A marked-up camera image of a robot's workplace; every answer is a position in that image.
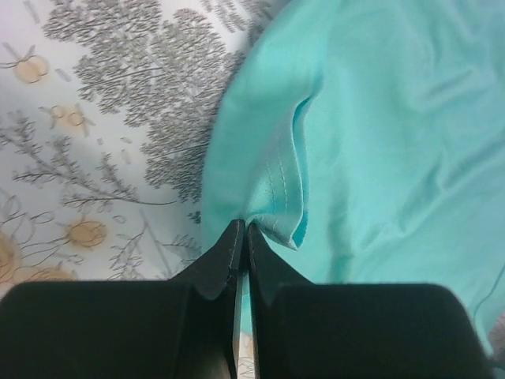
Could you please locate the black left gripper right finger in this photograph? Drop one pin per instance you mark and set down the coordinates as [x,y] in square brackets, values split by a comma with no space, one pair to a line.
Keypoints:
[307,330]

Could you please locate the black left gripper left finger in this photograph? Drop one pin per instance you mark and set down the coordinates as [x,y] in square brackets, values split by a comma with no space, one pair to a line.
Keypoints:
[185,327]

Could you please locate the floral patterned table cover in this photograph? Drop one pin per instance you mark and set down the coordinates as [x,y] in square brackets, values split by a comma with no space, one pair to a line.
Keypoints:
[106,116]

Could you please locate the teal t shirt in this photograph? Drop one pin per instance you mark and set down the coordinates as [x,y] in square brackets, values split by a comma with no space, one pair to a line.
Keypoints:
[366,141]

